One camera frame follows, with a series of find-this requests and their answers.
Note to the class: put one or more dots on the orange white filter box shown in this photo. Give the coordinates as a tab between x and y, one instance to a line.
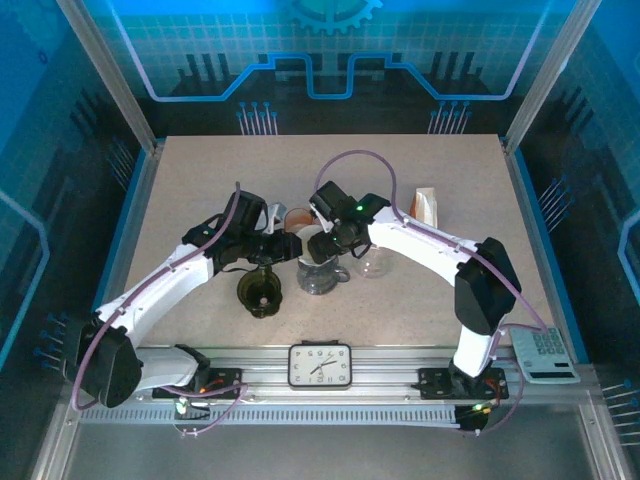
427	205

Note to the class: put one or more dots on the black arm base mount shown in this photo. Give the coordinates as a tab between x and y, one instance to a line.
225	382
435	384

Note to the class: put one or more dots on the light grey calculator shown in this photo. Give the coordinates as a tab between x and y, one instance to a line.
545	355

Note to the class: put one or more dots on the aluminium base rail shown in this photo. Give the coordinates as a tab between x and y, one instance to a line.
380	360

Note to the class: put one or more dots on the black rectangular analog clock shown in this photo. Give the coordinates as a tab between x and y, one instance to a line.
320	367

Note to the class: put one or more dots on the aluminium frame post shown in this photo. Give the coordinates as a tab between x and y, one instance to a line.
552	70
107	70

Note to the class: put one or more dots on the aluminium table side rail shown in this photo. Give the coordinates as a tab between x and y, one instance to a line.
147	175
516	175

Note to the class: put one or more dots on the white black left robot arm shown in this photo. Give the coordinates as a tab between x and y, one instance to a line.
160	290

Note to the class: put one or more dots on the orange transparent coffee dripper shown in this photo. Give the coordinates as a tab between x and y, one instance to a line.
297	218

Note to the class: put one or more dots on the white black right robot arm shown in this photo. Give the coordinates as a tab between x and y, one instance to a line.
430	240

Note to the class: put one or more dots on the clear plastic coffee dripper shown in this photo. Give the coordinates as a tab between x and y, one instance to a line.
375	265

